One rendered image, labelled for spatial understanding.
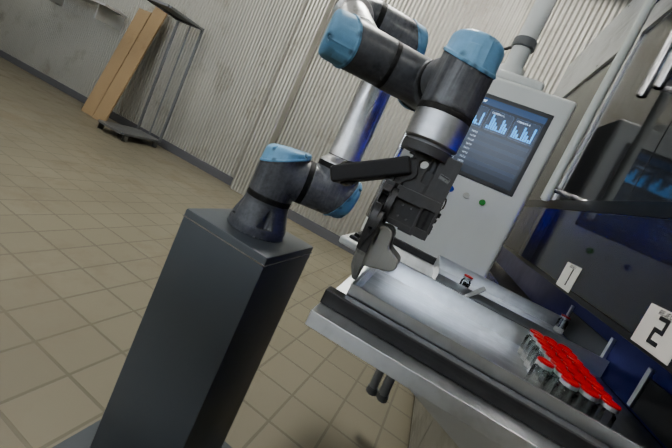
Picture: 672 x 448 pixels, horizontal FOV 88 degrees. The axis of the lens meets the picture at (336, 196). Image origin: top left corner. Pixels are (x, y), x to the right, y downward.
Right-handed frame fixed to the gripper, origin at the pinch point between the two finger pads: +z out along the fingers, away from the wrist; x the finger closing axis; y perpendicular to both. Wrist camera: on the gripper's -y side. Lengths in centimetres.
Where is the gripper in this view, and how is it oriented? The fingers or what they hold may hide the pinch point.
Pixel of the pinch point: (353, 268)
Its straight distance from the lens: 52.0
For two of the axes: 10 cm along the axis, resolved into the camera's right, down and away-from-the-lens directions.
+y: 8.7, 4.3, -2.6
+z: -4.1, 9.0, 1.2
